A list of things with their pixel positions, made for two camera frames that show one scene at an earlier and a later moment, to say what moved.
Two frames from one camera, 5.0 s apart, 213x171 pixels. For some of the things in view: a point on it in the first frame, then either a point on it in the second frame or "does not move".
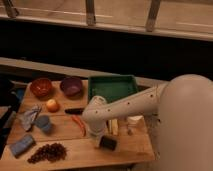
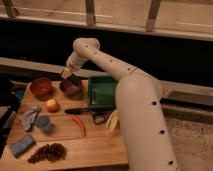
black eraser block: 108,142 -> 75,79
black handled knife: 74,111 does not move
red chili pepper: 77,120 does not move
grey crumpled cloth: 28,117 does not move
